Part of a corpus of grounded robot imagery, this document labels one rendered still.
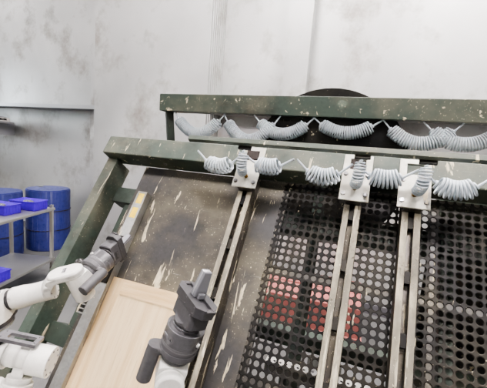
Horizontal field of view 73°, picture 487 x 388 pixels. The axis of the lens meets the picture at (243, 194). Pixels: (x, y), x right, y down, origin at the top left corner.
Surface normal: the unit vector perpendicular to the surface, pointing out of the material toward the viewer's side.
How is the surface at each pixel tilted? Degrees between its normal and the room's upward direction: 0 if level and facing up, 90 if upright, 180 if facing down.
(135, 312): 56
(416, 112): 90
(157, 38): 90
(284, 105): 90
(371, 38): 90
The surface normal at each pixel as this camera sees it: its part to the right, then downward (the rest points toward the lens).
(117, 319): -0.25, -0.47
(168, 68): -0.40, 0.10
